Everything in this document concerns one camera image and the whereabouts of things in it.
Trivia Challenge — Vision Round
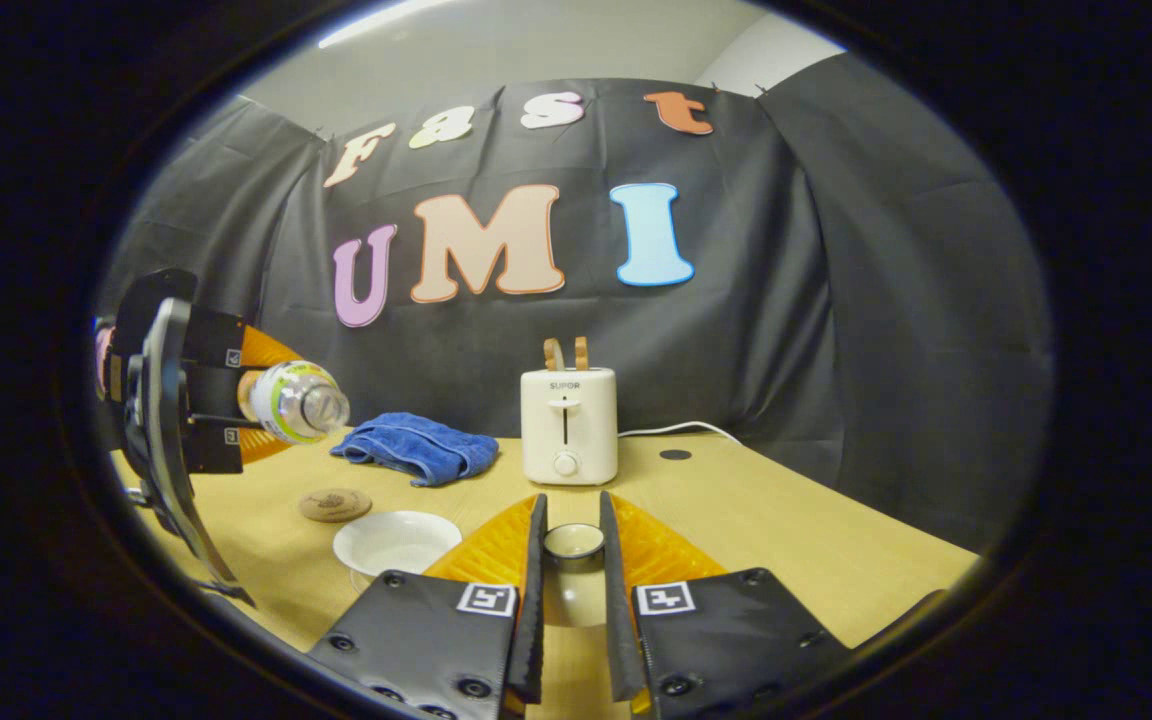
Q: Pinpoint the white teacup lid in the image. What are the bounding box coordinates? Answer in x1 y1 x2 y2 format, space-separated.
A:
541 522 609 629

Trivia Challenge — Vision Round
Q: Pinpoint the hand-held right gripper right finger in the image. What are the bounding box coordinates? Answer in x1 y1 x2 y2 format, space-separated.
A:
598 490 852 720

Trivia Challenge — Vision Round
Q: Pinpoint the black backdrop cloth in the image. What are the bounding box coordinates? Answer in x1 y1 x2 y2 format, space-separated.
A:
96 78 1055 556

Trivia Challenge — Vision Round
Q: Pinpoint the blue towel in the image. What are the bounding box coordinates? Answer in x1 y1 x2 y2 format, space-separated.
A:
330 412 500 488

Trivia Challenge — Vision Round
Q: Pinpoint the white toaster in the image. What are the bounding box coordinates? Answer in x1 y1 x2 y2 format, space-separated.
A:
521 367 619 487

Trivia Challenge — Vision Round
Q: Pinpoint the clear plastic water bottle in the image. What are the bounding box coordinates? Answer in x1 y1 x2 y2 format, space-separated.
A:
238 360 351 446

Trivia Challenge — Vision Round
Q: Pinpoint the white power cable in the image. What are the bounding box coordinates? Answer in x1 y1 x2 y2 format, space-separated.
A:
618 420 743 447

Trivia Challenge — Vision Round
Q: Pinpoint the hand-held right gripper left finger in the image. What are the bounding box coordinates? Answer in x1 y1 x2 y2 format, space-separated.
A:
306 492 549 720

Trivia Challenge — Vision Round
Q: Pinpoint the round cork coaster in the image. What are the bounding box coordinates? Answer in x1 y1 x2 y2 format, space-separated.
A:
298 487 373 523

